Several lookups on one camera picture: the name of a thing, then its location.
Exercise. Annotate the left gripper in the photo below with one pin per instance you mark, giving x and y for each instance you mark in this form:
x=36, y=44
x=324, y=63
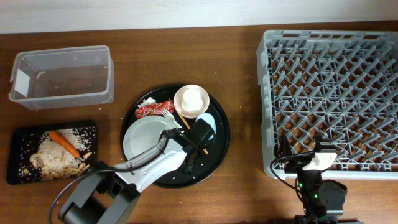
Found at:
x=198, y=160

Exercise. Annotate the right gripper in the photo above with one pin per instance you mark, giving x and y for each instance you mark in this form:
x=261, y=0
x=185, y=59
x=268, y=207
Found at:
x=296, y=162

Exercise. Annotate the grey plate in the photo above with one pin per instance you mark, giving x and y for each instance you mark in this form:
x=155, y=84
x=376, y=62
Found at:
x=144, y=134

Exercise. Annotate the orange carrot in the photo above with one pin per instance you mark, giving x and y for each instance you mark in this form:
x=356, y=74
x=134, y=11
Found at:
x=61, y=140

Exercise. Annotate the rice and food scraps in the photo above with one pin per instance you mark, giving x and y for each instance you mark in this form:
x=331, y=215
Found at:
x=44, y=159

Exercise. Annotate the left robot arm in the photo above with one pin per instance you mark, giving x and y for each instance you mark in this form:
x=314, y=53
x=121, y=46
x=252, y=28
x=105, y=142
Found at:
x=108, y=194

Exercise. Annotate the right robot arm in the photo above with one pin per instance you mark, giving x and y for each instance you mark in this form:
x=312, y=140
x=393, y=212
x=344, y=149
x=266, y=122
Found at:
x=322, y=200

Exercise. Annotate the grey dishwasher rack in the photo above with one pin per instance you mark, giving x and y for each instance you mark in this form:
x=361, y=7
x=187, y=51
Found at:
x=341, y=85

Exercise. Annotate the wooden chopstick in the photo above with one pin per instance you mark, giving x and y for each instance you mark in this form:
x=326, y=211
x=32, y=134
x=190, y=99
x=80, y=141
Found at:
x=184, y=121

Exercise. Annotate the light blue cup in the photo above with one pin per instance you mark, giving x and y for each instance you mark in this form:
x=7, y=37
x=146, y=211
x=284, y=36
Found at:
x=209, y=119

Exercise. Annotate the white plastic fork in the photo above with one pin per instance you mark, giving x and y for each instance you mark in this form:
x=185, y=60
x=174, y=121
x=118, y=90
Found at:
x=168, y=115

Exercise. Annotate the white cup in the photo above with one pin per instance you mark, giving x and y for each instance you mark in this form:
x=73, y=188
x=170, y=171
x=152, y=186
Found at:
x=192, y=100

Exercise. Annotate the pink bowl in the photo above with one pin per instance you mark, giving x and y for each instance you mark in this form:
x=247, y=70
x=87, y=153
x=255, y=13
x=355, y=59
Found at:
x=178, y=101

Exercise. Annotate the round black serving tray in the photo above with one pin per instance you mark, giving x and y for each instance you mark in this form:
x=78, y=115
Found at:
x=204, y=165

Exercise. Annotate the red snack wrapper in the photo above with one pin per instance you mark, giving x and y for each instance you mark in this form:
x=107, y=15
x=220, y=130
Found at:
x=154, y=109

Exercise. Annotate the crumpled white tissue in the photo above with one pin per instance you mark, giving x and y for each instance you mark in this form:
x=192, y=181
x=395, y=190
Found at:
x=147, y=101

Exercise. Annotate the black rectangular tray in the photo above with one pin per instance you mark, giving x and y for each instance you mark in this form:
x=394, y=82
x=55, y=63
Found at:
x=20, y=133

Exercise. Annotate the clear plastic bin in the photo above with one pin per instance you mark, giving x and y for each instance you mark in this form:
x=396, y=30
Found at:
x=59, y=78

